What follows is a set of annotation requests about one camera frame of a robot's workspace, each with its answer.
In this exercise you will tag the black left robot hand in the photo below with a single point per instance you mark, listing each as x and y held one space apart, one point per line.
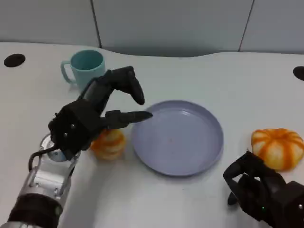
76 126

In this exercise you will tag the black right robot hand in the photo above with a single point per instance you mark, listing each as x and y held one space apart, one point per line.
259 190

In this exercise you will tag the orange white toy bread roll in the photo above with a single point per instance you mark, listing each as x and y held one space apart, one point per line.
109 145
278 149

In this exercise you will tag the pale green mug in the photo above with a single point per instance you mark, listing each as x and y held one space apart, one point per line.
88 71

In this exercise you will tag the lilac plate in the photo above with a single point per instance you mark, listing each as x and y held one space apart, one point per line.
178 142

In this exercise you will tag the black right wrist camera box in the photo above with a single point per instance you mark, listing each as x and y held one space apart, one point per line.
295 204

